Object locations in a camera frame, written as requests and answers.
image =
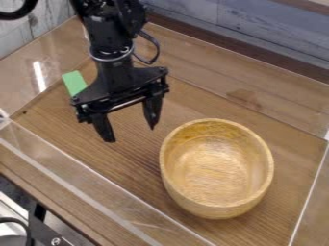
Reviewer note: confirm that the brown wooden bowl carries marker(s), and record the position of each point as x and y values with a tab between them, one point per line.
217	168

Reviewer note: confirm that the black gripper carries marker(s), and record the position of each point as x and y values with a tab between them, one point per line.
121	83

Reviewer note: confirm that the clear acrylic front wall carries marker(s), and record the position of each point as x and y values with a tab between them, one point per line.
112	216

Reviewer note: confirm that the black metal table bracket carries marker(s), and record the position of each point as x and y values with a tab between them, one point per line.
42	233

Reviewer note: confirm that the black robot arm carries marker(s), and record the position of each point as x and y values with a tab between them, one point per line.
114	22

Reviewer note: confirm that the green rectangular block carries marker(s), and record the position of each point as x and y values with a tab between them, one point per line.
74	82

